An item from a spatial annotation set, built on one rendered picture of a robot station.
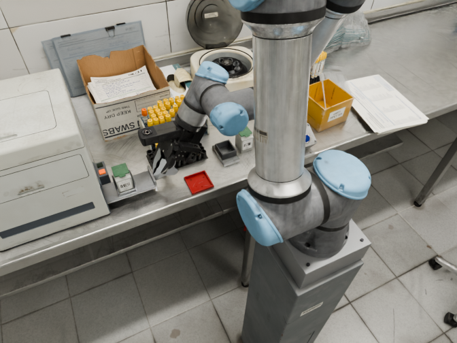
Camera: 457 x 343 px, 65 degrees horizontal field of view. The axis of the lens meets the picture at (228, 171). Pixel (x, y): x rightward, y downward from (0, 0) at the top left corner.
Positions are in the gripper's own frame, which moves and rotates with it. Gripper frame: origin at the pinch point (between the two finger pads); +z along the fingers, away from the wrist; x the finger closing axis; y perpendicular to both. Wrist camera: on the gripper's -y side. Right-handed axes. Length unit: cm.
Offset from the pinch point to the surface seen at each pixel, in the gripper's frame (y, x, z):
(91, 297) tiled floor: 14, 22, 98
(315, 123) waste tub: 51, 2, -27
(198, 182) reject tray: 12.5, -3.7, -1.9
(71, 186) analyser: -22.6, -4.5, 1.1
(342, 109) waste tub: 56, 0, -35
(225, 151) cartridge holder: 22.5, 3.5, -9.1
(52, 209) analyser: -25.2, -4.5, 9.0
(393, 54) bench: 106, 29, -56
